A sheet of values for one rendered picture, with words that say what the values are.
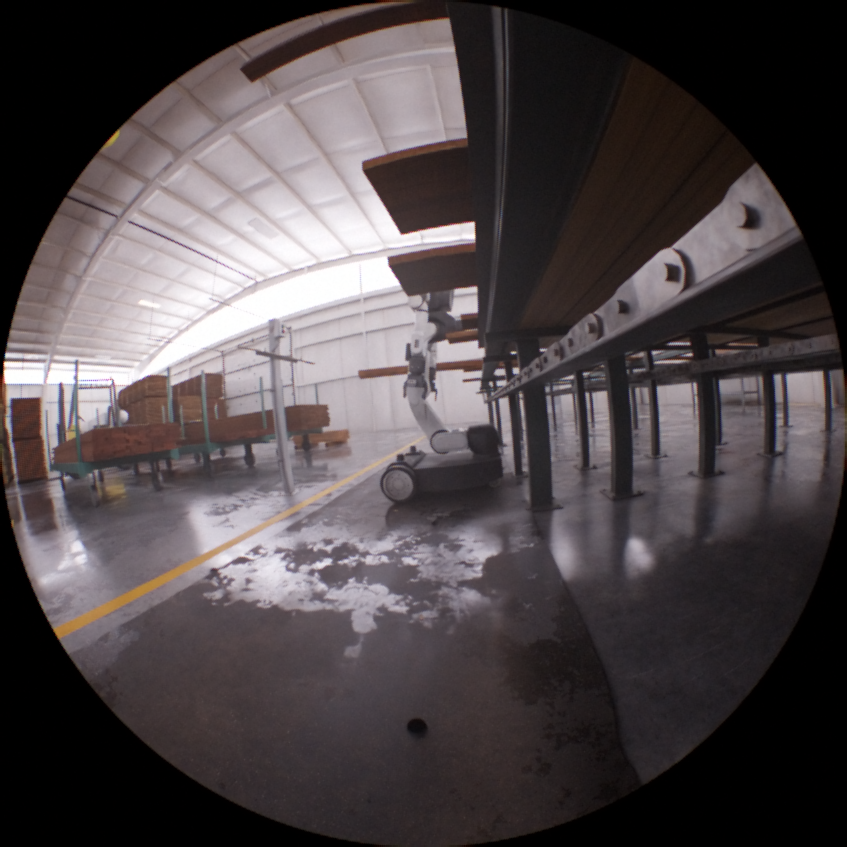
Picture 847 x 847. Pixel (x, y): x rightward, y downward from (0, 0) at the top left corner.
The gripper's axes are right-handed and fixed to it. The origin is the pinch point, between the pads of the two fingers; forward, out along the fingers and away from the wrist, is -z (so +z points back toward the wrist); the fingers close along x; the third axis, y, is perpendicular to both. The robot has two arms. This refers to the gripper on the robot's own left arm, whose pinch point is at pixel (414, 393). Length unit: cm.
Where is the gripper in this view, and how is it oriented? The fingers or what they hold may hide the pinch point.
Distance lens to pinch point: 154.0
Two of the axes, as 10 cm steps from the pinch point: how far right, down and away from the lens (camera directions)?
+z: 0.9, -9.9, -0.7
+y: -1.7, 0.6, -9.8
